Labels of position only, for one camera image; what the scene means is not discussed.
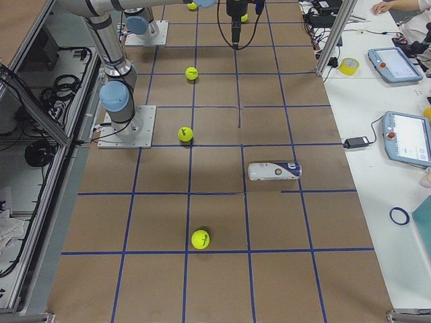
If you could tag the white tennis ball can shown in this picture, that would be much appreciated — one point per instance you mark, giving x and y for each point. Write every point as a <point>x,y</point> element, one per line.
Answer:
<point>283,170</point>

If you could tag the tennis ball far left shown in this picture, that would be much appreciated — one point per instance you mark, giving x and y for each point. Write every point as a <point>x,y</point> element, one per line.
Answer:
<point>192,6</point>

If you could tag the tennis ball middle row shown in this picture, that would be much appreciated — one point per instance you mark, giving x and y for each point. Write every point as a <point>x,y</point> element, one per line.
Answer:
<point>191,73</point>

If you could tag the tennis ball by near base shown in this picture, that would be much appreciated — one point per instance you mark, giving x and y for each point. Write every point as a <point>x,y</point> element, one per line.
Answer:
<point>185,134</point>

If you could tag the tennis ball near foreground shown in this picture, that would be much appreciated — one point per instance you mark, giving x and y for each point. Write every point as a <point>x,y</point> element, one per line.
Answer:
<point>200,239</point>

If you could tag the person's hand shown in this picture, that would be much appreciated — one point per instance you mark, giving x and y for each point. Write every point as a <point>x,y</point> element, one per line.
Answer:
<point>382,7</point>

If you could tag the yellow tape roll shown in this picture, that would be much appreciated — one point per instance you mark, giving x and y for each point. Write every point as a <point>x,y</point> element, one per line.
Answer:
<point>349,66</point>

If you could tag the far blue teach pendant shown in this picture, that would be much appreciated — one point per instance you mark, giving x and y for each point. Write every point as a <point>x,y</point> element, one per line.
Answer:
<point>393,65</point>

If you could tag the blue teach pendant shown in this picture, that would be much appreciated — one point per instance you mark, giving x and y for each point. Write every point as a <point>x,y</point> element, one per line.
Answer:
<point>393,65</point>
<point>406,138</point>

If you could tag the black power adapter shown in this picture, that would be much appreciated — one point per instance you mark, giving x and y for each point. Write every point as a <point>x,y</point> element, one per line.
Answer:
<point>356,142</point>

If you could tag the near blue teach pendant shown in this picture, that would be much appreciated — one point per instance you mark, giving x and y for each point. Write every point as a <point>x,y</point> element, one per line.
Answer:
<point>406,138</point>

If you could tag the teal box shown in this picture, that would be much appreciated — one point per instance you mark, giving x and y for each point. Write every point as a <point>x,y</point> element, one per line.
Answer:
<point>421,217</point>

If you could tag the aluminium frame post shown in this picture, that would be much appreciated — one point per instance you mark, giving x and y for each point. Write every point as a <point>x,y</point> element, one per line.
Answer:
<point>340,21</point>

